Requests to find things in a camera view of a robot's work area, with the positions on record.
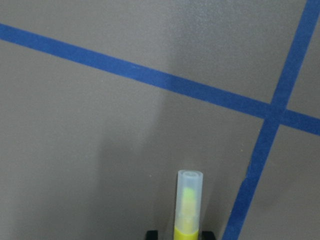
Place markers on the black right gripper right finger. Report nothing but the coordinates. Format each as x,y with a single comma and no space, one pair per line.
208,235

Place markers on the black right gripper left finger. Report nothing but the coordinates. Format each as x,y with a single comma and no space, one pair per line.
151,235

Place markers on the yellow marker pen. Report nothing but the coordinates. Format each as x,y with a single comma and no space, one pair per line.
188,205

